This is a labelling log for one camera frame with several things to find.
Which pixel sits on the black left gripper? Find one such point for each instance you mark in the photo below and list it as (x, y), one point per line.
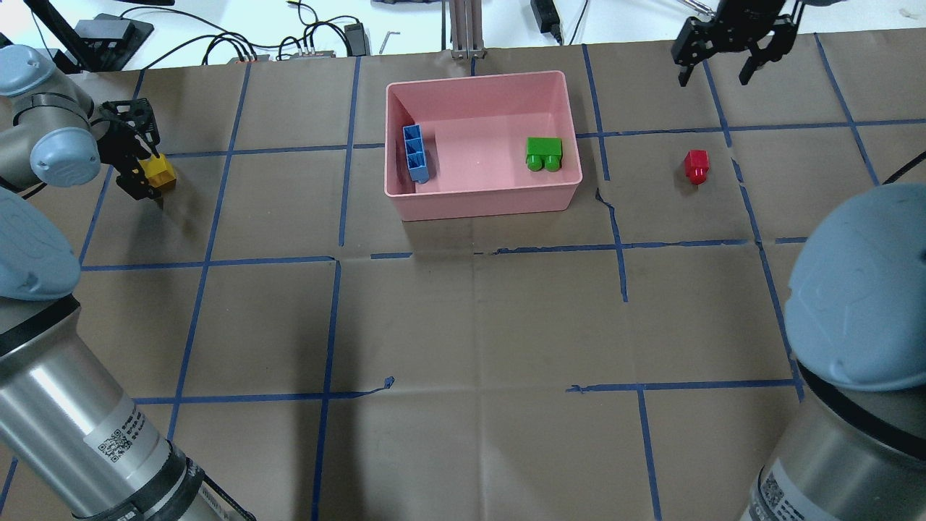
(116, 147)

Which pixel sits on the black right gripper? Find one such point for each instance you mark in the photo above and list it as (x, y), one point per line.
(736, 27)

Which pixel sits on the yellow toy block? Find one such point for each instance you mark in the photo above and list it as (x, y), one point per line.
(159, 172)

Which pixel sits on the red toy block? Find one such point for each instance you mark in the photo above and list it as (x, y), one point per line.
(696, 166)

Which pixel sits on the green toy block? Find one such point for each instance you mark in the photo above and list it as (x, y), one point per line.
(543, 153)

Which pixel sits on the blue long toy block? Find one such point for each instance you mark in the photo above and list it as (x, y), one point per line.
(416, 154)

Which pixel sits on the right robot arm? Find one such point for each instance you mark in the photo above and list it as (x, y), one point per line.
(855, 323)

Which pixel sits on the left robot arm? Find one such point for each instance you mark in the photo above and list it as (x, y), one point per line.
(63, 413)

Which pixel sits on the pink plastic box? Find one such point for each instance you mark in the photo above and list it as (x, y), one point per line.
(475, 132)

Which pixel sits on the metal pliers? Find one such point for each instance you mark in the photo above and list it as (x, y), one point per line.
(698, 7)

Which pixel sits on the black stand base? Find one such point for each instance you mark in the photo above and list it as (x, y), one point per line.
(105, 43)

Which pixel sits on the small black power adapter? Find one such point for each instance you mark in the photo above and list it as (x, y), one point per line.
(357, 40)

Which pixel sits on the hex key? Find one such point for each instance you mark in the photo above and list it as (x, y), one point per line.
(384, 44)

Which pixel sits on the aluminium frame post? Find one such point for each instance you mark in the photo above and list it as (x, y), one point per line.
(466, 29)

